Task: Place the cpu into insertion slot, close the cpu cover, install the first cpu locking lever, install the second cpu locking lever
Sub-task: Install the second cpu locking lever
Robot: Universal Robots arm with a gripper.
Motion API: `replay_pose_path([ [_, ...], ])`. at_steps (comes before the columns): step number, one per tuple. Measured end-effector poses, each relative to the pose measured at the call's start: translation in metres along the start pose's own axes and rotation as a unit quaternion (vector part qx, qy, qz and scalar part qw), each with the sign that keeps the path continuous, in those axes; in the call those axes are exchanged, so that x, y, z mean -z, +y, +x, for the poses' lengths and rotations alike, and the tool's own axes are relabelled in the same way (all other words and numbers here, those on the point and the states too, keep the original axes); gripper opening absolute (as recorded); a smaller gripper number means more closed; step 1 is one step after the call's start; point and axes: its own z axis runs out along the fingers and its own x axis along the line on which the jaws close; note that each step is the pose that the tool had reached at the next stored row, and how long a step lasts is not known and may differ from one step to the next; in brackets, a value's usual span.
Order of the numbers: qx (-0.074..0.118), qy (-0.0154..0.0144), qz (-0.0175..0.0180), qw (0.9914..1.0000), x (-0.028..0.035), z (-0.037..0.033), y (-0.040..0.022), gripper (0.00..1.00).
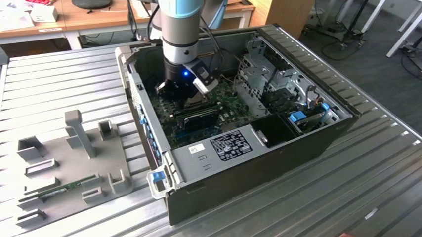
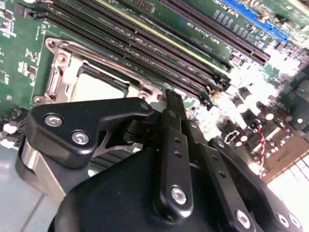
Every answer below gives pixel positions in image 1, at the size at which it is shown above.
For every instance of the silver CPU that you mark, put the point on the silver CPU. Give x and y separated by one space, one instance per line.
200 99

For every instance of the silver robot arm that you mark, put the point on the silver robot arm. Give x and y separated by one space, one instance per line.
181 29

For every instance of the CPU socket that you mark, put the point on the CPU socket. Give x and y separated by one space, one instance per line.
198 105

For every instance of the blue expansion slot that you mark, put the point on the blue expansion slot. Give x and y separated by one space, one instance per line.
181 136

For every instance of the green RAM stick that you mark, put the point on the green RAM stick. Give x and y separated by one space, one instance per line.
198 110
59 191

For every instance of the black graphics card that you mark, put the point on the black graphics card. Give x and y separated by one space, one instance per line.
201 122

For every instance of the green motherboard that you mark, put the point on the green motherboard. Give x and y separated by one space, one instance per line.
234 108

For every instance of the metal drive cage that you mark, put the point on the metal drive cage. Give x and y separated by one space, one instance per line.
254 74

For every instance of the grey power supply unit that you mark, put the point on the grey power supply unit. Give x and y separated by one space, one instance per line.
194 164

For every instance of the wooden desk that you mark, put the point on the wooden desk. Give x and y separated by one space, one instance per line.
109 17

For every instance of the blue case latch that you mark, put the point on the blue case latch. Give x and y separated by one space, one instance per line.
158 175

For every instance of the hard disk in blue carrier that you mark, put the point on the hard disk in blue carrier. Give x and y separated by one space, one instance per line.
297 116

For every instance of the dark round object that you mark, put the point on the dark round object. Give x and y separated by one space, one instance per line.
93 3

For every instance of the grey parts rack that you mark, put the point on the grey parts rack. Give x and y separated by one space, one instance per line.
82 168

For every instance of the wooden cabinet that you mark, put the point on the wooden cabinet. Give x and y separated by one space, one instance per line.
287 14

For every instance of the blue carrier tab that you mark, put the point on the blue carrier tab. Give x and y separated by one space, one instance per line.
325 107

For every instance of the black open PC case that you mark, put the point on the black open PC case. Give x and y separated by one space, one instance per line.
250 187

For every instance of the white cardboard box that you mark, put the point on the white cardboard box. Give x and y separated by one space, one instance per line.
45 13

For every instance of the white paper stack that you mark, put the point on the white paper stack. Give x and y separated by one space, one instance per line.
14 17

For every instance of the black wheeled stand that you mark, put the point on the black wheeled stand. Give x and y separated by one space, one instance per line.
353 22

